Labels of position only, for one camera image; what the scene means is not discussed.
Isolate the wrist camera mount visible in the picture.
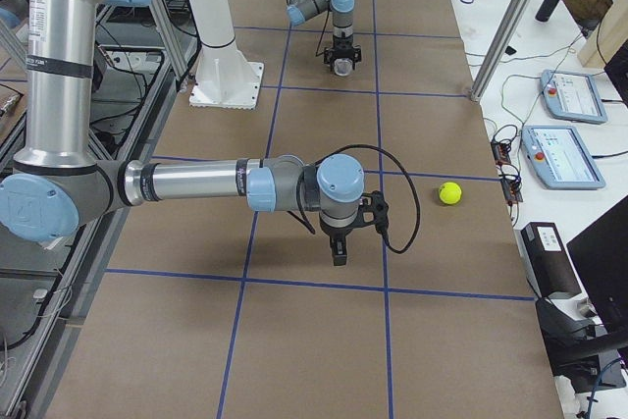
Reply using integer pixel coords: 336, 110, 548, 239
359, 190, 389, 237

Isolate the teach pendant tablet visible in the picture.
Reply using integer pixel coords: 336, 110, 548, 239
540, 70, 607, 125
521, 126, 605, 190

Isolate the black box device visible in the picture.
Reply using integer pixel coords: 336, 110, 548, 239
519, 222, 581, 299

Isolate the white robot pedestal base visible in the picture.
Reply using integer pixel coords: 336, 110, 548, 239
188, 0, 264, 109

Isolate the black monitor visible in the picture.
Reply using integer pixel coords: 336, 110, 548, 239
567, 208, 627, 330

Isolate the far teach pendant tablet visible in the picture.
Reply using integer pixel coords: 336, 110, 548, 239
540, 70, 607, 125

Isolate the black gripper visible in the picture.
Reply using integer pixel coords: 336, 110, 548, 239
323, 35, 362, 66
319, 216, 366, 266

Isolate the near teach pendant tablet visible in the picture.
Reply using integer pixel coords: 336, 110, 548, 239
521, 126, 605, 190

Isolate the tennis ball can holder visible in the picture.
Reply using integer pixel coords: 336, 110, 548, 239
332, 58, 354, 78

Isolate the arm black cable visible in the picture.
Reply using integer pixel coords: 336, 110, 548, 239
313, 143, 422, 254

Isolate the yellow tennis ball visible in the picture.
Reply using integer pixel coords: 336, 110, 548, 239
438, 182, 462, 205

